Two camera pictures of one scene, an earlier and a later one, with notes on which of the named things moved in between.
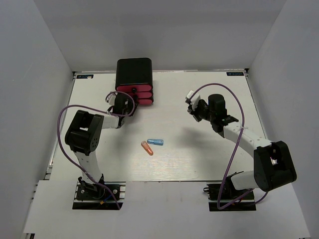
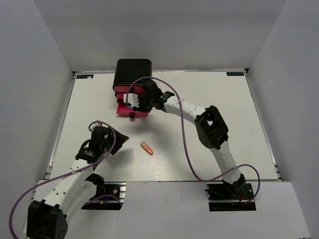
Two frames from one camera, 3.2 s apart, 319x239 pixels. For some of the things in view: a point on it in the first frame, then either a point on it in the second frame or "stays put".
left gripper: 130,103 to 121,139
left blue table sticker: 84,76 stays put
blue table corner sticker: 235,73 stays put
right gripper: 192,111 to 141,108
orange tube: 147,148 stays put
